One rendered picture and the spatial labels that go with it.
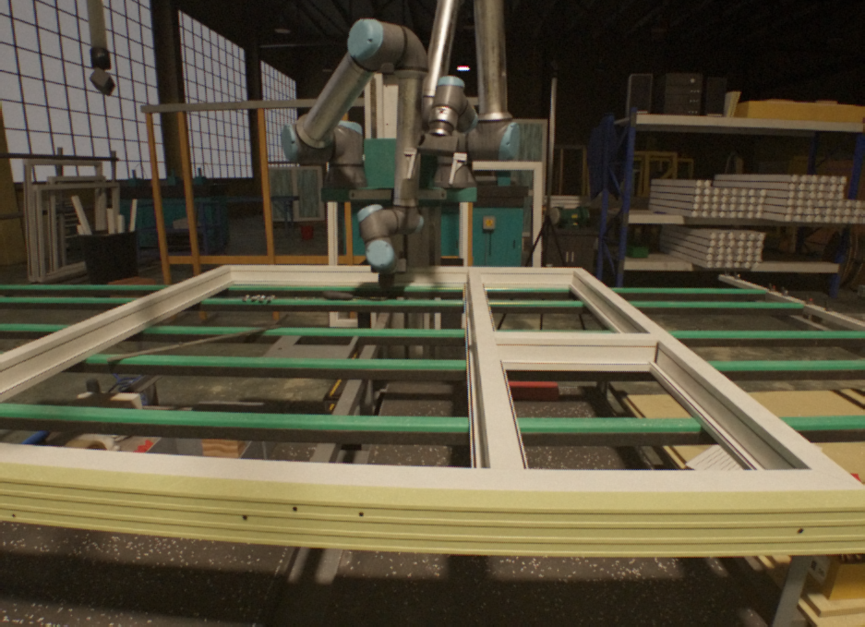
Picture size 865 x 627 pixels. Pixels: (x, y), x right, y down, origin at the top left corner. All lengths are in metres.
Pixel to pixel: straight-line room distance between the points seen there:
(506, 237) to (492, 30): 3.78
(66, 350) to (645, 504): 1.27
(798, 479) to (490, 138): 1.57
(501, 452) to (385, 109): 1.88
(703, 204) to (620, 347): 4.60
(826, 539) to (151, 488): 0.81
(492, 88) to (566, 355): 1.17
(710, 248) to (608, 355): 4.58
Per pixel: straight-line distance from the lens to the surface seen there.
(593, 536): 0.63
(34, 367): 1.36
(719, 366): 1.31
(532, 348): 1.13
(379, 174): 2.23
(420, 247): 2.31
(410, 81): 1.69
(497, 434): 0.71
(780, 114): 6.40
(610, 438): 0.93
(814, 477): 0.77
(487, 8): 2.01
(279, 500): 0.62
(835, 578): 1.05
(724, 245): 5.78
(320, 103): 1.86
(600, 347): 1.16
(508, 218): 5.54
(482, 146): 1.99
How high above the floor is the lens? 1.29
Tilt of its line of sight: 15 degrees down
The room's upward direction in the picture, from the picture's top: straight up
